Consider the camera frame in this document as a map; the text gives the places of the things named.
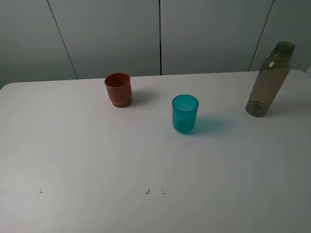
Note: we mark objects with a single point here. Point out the teal translucent plastic cup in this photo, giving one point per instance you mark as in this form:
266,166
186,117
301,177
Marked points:
184,112

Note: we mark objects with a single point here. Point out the smoky translucent water bottle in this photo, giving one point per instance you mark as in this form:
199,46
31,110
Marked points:
271,76

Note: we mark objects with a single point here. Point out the red plastic cup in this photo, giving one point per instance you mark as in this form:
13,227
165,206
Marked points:
119,89

